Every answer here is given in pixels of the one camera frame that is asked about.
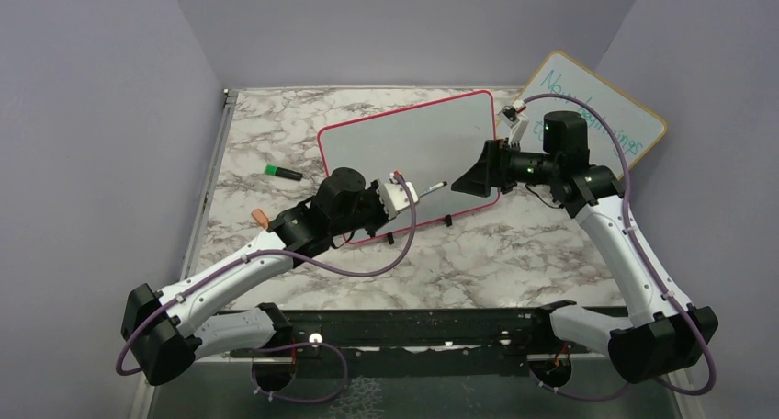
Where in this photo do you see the yellow framed whiteboard with writing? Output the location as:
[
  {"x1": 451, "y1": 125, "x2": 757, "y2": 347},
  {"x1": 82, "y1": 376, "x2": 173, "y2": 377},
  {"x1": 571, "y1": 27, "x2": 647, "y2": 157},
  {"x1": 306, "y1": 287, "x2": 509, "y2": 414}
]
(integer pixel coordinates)
[{"x1": 494, "y1": 51, "x2": 667, "y2": 177}]

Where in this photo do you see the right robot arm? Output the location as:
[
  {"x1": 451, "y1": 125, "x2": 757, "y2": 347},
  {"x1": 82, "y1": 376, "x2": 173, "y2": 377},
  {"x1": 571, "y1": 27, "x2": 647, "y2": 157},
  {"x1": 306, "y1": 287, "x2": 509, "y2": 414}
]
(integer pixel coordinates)
[{"x1": 451, "y1": 111, "x2": 718, "y2": 383}]

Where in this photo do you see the green and black highlighter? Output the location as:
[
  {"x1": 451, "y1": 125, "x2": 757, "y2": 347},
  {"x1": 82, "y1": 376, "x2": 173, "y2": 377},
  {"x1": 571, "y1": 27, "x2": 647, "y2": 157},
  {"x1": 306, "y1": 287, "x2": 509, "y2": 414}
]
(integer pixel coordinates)
[{"x1": 264, "y1": 164, "x2": 303, "y2": 182}]

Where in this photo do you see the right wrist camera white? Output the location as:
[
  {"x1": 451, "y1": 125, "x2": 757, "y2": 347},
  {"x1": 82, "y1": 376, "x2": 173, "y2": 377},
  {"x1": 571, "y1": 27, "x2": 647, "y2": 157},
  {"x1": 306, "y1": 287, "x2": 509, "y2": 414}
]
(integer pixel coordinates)
[{"x1": 497, "y1": 100, "x2": 529, "y2": 145}]

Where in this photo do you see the red framed whiteboard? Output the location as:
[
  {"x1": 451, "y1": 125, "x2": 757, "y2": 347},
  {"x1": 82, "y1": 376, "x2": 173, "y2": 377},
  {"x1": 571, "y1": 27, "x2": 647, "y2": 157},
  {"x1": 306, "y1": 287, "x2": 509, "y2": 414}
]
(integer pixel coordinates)
[{"x1": 317, "y1": 90, "x2": 500, "y2": 226}]

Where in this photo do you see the orange marker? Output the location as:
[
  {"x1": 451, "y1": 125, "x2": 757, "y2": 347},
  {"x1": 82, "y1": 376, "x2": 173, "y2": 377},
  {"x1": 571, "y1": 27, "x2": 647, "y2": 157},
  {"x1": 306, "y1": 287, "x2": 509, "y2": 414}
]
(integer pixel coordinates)
[{"x1": 251, "y1": 208, "x2": 270, "y2": 230}]

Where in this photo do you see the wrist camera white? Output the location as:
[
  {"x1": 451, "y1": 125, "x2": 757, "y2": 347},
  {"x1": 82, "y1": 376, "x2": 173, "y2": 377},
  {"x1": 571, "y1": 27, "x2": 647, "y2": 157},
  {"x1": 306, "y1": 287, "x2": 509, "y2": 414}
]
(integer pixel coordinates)
[
  {"x1": 497, "y1": 100, "x2": 529, "y2": 145},
  {"x1": 378, "y1": 171, "x2": 419, "y2": 221}
]

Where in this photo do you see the aluminium frame left rail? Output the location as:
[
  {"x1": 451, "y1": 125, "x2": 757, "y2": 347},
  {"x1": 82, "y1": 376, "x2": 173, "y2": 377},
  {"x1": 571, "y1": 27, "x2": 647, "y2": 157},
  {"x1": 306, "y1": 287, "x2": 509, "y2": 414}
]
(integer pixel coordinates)
[{"x1": 178, "y1": 88, "x2": 241, "y2": 280}]

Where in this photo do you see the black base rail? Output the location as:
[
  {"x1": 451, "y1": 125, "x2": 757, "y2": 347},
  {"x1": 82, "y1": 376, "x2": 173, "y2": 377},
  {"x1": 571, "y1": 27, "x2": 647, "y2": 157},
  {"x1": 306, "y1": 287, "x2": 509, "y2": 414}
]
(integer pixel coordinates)
[{"x1": 233, "y1": 308, "x2": 589, "y2": 381}]

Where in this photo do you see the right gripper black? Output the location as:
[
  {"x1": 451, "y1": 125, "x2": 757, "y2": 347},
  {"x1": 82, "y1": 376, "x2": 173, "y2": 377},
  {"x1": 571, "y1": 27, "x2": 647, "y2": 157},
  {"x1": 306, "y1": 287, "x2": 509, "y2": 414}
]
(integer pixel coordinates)
[{"x1": 452, "y1": 138, "x2": 559, "y2": 197}]

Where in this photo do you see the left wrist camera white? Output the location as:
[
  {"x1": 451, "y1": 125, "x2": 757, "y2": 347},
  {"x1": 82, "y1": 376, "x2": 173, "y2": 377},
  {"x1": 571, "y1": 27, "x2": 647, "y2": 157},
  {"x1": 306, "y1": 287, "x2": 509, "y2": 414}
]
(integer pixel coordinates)
[{"x1": 378, "y1": 171, "x2": 419, "y2": 221}]

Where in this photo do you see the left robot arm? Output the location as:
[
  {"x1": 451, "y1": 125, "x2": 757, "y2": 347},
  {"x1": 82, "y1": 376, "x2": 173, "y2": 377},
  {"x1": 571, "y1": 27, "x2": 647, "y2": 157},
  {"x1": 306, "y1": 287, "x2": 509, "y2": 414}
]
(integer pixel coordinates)
[{"x1": 115, "y1": 167, "x2": 419, "y2": 386}]

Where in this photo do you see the white whiteboard marker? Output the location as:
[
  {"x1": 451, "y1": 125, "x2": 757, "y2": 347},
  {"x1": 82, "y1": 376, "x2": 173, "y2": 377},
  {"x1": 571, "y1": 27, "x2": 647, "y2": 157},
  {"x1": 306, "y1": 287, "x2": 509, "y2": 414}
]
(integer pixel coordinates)
[{"x1": 418, "y1": 181, "x2": 448, "y2": 198}]

